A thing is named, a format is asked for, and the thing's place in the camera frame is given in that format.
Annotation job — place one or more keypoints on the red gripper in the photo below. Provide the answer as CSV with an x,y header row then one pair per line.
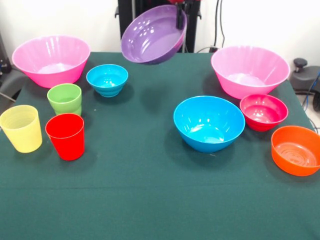
x,y
175,1

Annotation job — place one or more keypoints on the purple bowl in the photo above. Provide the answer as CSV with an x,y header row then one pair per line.
x,y
150,42

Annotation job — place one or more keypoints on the small blue bowl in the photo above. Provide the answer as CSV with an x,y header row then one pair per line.
x,y
107,77

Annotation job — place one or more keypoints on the large pink bowl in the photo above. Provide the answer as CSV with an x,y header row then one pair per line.
x,y
250,88
55,78

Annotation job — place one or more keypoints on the large blue bowl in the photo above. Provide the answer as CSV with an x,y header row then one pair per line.
x,y
207,120

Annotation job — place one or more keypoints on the crimson bowl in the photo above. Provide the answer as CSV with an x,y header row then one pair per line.
x,y
262,110

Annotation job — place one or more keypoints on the black rounded floor base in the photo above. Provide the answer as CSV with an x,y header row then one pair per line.
x,y
303,77

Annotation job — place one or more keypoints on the green cup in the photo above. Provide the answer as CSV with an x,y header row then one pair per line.
x,y
63,97

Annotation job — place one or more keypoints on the red cup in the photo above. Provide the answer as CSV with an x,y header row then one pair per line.
x,y
67,142

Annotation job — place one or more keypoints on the dark green tablecloth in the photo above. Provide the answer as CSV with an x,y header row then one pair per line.
x,y
140,187

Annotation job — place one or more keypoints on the orange bowl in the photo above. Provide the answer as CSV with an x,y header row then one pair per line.
x,y
295,150

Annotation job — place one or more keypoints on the dark grey chair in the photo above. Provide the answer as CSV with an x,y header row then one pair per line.
x,y
10,82

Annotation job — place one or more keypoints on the yellow cup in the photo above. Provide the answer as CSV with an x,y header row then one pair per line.
x,y
22,135

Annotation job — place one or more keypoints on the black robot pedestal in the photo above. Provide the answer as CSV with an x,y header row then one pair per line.
x,y
130,25

